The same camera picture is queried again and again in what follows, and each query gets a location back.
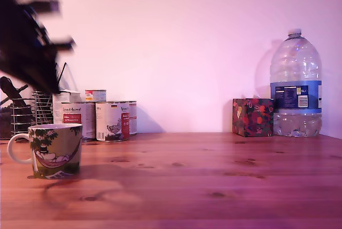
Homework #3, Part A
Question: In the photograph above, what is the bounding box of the small flat tin can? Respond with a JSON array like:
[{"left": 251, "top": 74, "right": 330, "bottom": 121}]
[{"left": 84, "top": 89, "right": 107, "bottom": 102}]

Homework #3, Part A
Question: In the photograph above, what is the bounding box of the metal wire utensil rack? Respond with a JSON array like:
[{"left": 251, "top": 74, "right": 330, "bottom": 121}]
[{"left": 10, "top": 91, "right": 55, "bottom": 135}]

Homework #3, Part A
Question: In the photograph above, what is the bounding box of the clear triangular kitchen tool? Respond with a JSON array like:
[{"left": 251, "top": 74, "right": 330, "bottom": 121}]
[{"left": 55, "top": 62, "right": 79, "bottom": 93}]

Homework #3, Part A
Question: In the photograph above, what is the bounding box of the large clear water bottle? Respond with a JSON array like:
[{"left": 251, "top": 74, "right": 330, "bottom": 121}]
[{"left": 269, "top": 28, "right": 323, "bottom": 138}]

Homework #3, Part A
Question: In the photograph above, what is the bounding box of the white can with red label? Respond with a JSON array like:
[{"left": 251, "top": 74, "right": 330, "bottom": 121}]
[
  {"left": 60, "top": 101, "right": 96, "bottom": 143},
  {"left": 129, "top": 101, "right": 138, "bottom": 136}
]

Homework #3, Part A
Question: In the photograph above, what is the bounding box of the floral print cardboard box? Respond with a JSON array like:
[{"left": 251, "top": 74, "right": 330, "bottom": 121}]
[{"left": 232, "top": 98, "right": 275, "bottom": 138}]

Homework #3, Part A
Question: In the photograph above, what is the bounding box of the dark wooden kitchen tool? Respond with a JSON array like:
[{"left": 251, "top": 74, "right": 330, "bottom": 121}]
[{"left": 0, "top": 76, "right": 29, "bottom": 107}]

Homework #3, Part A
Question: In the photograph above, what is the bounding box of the white can with chicken drawing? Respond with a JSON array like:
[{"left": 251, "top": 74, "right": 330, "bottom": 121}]
[{"left": 95, "top": 101, "right": 131, "bottom": 143}]

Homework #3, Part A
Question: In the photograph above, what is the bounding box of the cartoon hammock print mug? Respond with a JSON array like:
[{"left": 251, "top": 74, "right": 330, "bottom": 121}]
[{"left": 7, "top": 123, "right": 83, "bottom": 179}]

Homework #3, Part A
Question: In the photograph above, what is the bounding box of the white cardboard box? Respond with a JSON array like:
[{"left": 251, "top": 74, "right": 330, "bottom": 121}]
[{"left": 52, "top": 89, "right": 82, "bottom": 125}]

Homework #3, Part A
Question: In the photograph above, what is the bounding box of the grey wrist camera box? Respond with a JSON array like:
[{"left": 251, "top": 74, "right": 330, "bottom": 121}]
[{"left": 12, "top": 0, "right": 63, "bottom": 17}]

